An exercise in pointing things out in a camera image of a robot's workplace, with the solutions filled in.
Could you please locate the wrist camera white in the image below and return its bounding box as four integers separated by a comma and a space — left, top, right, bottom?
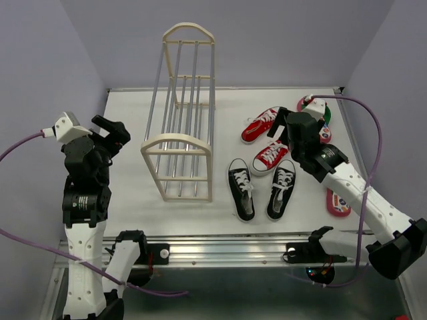
41, 112, 92, 144
302, 95, 326, 120

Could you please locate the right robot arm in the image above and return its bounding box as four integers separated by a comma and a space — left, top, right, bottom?
268, 107, 426, 279

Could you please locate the aluminium mounting rail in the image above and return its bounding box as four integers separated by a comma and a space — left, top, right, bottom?
56, 229, 378, 267

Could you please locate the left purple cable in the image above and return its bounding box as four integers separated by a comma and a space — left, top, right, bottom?
0, 131, 189, 298

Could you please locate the pink green sandal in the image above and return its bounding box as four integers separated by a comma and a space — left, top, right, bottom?
297, 97, 332, 143
326, 189, 351, 218

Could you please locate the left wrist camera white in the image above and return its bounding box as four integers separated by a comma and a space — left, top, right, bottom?
41, 112, 92, 144

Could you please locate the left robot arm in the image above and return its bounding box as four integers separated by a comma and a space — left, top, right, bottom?
53, 112, 149, 319

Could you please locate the red sneaker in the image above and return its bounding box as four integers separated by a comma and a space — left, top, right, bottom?
250, 140, 288, 177
240, 107, 279, 144

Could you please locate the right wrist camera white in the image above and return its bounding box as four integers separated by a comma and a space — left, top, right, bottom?
302, 95, 326, 120

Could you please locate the black sneaker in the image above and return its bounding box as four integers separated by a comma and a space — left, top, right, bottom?
266, 159, 296, 221
228, 158, 255, 222

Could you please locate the cream metal shoe shelf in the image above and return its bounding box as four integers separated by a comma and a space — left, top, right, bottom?
140, 22, 216, 202

